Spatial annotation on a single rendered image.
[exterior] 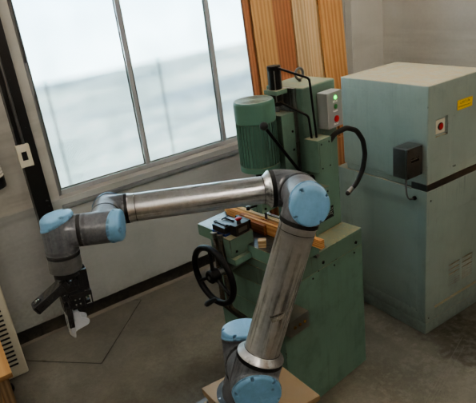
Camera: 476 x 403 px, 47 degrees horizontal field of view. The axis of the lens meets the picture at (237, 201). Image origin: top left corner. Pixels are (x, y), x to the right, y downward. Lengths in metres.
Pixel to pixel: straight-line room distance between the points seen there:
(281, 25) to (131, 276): 2.03
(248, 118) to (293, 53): 1.84
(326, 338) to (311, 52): 2.22
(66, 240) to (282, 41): 2.77
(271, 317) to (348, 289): 1.17
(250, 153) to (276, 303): 0.87
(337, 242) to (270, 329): 1.00
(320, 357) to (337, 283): 0.37
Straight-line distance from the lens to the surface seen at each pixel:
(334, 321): 2.75
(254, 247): 2.36
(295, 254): 1.55
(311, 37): 4.16
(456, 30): 4.40
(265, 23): 3.86
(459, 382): 3.05
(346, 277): 2.71
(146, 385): 3.16
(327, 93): 2.40
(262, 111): 2.25
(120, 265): 3.79
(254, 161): 2.31
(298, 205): 1.49
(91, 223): 1.49
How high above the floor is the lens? 2.00
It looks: 23 degrees down
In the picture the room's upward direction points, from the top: 7 degrees counter-clockwise
